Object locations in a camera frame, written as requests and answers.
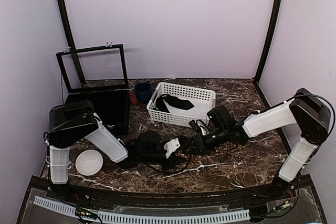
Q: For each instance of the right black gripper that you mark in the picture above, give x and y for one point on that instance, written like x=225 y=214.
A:
x=198 y=141

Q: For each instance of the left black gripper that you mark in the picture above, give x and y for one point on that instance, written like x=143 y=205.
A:
x=174 y=160

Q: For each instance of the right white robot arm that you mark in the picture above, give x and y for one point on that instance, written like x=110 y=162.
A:
x=310 y=116

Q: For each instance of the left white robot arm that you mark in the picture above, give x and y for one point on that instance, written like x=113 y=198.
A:
x=72 y=122

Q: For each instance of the white perforated plastic basket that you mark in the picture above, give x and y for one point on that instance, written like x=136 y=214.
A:
x=203 y=99

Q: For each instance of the red round coaster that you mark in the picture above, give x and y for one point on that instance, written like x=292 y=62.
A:
x=134 y=100

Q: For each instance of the black tie in basket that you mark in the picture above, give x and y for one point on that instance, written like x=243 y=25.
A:
x=172 y=101

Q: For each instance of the dark blue mug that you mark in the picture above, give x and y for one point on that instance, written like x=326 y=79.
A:
x=143 y=92

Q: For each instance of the white bowl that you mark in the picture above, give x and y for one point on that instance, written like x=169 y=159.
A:
x=89 y=162

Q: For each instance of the black glass-lid display box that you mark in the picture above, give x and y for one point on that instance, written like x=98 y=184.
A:
x=99 y=75

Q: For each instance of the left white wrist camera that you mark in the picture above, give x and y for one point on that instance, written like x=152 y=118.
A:
x=171 y=146

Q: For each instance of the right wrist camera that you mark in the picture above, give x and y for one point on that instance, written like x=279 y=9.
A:
x=199 y=127

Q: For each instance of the right black frame post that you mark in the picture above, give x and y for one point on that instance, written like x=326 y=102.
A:
x=268 y=40

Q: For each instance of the black frame post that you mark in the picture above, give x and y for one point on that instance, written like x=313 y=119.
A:
x=268 y=40
x=70 y=39

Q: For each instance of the black curved front rail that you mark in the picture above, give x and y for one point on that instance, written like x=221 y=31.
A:
x=195 y=186

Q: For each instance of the white slotted cable duct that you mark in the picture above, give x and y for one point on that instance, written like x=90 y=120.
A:
x=137 y=215

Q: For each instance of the left black frame post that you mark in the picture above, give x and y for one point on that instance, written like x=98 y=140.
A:
x=70 y=39

